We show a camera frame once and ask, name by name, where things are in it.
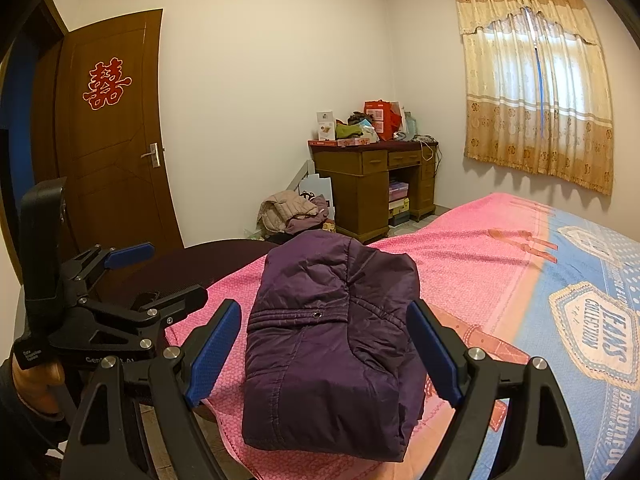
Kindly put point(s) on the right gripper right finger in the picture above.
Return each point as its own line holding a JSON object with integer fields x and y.
{"x": 538, "y": 439}

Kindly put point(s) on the pink and blue bedspread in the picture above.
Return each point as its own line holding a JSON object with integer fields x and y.
{"x": 512, "y": 276}

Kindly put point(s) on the person's left hand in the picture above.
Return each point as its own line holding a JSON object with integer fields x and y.
{"x": 35, "y": 386}

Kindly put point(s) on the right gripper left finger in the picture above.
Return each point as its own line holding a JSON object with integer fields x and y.
{"x": 108, "y": 440}

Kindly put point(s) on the beige window curtain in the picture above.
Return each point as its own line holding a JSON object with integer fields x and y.
{"x": 537, "y": 93}

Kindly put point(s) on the silver door handle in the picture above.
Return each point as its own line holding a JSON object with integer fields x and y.
{"x": 153, "y": 155}

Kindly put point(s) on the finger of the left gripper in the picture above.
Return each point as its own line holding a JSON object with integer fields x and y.
{"x": 173, "y": 308}
{"x": 107, "y": 259}

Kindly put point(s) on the red double happiness sticker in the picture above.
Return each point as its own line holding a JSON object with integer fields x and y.
{"x": 106, "y": 84}

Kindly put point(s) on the green cloth on desk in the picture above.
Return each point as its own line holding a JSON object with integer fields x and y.
{"x": 346, "y": 131}

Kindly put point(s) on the purple quilted winter jacket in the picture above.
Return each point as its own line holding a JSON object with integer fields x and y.
{"x": 329, "y": 363}

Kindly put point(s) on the stacked boxes under desk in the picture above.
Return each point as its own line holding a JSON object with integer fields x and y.
{"x": 398, "y": 203}

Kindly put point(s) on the white printed box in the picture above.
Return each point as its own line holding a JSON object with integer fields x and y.
{"x": 326, "y": 126}

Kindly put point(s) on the brown wooden desk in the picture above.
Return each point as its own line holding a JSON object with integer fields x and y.
{"x": 361, "y": 176}

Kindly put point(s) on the pile of clothes on floor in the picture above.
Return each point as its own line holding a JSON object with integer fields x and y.
{"x": 289, "y": 213}

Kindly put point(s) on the brown wooden door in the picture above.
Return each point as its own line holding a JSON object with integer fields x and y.
{"x": 113, "y": 197}

